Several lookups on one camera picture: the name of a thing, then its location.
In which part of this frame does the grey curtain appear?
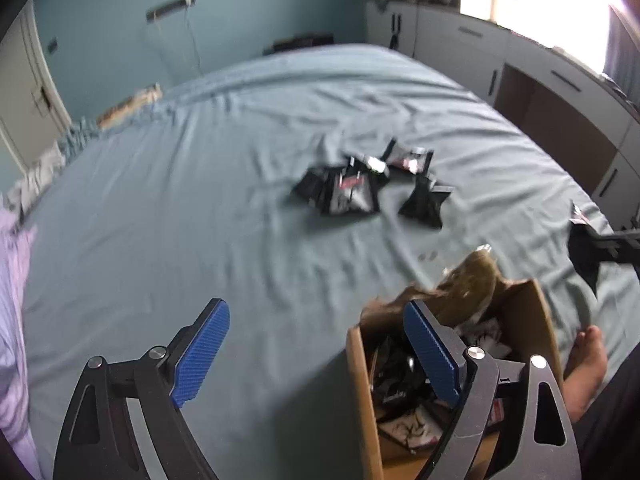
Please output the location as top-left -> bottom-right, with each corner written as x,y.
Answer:
602,5 -> 640,106

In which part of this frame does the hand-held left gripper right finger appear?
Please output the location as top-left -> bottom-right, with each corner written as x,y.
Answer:
403,301 -> 583,480

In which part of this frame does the pile of snack packets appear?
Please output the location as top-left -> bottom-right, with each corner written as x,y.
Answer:
292,137 -> 455,231
370,317 -> 506,456

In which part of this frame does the bare foot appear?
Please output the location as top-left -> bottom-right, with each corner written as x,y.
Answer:
562,325 -> 608,423

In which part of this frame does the white door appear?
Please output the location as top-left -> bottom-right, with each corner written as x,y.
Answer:
0,0 -> 73,171

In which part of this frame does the white cabinet unit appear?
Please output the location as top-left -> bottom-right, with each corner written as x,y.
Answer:
365,0 -> 640,231

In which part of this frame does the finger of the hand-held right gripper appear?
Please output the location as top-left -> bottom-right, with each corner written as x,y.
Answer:
592,227 -> 640,264

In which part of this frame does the black snack sachet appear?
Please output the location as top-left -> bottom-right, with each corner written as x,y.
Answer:
567,199 -> 603,295

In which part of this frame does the person's dark clothing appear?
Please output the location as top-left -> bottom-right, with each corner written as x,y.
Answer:
575,345 -> 640,480

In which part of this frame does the lavender striped duvet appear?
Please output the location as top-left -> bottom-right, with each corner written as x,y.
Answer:
0,205 -> 43,480

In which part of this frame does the thin wall cable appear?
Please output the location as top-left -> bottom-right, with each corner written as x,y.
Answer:
182,5 -> 203,78

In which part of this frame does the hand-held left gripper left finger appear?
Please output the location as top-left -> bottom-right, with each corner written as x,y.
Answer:
52,298 -> 231,480

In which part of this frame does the brown cardboard box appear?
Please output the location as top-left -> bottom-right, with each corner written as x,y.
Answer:
346,245 -> 563,480

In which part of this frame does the metal wall lamp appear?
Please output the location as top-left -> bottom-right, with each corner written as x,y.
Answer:
146,0 -> 197,24

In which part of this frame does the black box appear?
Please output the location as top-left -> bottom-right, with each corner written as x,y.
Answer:
262,34 -> 335,56

